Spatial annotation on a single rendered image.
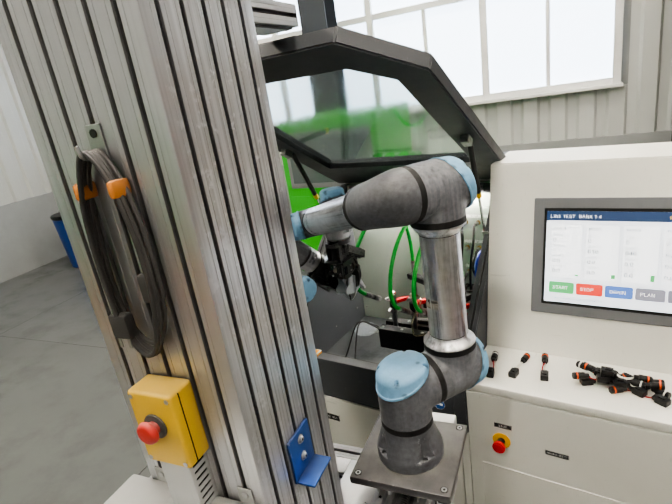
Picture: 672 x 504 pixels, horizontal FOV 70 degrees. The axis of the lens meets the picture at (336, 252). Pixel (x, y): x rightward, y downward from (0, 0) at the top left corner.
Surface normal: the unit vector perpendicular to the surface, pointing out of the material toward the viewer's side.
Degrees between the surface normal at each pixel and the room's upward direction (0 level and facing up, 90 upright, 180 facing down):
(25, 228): 90
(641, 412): 0
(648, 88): 90
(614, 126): 90
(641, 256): 76
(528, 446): 90
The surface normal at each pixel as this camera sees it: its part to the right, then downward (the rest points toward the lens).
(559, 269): -0.55, 0.11
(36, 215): 0.91, 0.00
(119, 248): -0.39, 0.36
